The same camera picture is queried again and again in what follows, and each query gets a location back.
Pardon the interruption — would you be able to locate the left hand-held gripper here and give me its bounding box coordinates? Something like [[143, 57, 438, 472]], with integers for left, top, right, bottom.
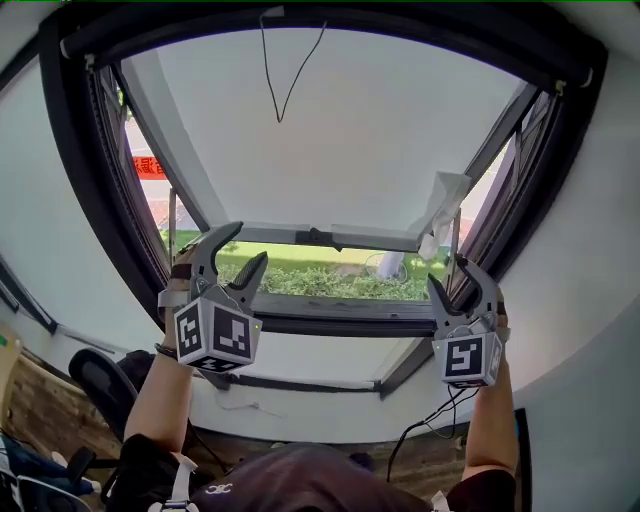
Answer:
[[171, 221, 270, 376]]

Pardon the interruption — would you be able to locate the white roller window blind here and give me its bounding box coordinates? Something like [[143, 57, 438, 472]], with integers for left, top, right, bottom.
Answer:
[[119, 27, 541, 254]]

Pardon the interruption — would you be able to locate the thin pull cord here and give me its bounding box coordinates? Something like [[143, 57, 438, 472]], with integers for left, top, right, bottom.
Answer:
[[258, 5, 330, 124]]

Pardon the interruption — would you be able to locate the black window frame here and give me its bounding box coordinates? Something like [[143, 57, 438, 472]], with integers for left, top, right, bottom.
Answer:
[[37, 2, 610, 401]]

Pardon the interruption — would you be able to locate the person's right forearm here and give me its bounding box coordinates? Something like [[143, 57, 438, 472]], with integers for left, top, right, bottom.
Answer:
[[459, 344, 520, 484]]

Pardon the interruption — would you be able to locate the black roll-down screen window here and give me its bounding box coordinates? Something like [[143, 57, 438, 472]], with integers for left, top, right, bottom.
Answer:
[[58, 4, 596, 99]]

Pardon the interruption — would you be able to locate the black office chair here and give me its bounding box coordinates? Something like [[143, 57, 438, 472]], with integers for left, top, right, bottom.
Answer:
[[64, 347, 143, 504]]

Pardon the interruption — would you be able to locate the black sash handle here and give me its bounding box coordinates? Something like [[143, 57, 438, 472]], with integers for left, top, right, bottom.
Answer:
[[294, 227, 344, 253]]

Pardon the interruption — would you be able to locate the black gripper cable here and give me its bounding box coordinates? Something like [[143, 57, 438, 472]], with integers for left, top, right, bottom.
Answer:
[[385, 384, 482, 484]]

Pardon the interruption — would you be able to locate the person's left forearm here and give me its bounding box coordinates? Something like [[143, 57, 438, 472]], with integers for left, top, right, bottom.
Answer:
[[122, 319, 196, 449]]

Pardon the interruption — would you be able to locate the green hedge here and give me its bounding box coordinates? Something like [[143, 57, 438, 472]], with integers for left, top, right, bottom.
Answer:
[[214, 262, 454, 302]]

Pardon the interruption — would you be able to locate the torn white plastic film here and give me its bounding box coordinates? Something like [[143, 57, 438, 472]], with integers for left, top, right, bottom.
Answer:
[[408, 169, 473, 262]]

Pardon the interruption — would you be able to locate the white-painted tree trunk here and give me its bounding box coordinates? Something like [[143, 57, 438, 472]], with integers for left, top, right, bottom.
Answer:
[[375, 250, 406, 280]]

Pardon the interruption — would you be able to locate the person's left hand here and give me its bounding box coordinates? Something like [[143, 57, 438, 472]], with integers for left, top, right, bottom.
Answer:
[[167, 242, 202, 307]]

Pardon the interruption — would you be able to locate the red banner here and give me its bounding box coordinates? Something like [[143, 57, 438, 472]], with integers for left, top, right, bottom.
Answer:
[[131, 155, 168, 178]]

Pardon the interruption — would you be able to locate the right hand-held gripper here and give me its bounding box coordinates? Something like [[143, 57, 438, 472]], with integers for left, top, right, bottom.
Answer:
[[427, 253, 505, 391]]

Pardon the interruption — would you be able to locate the person's black t-shirt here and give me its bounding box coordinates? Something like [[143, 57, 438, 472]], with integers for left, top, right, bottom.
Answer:
[[118, 433, 517, 512]]

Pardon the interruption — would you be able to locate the black flat panel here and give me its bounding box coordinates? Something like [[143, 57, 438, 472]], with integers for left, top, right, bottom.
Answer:
[[513, 407, 534, 512]]

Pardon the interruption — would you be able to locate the pale board with green sticker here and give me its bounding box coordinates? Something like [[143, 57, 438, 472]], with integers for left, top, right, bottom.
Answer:
[[0, 322, 25, 417]]

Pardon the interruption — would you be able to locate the leafy green tree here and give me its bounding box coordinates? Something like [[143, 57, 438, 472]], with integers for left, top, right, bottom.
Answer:
[[115, 85, 135, 125]]

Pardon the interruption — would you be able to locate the person's right hand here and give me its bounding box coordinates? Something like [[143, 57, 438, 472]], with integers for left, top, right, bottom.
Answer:
[[494, 291, 512, 347]]

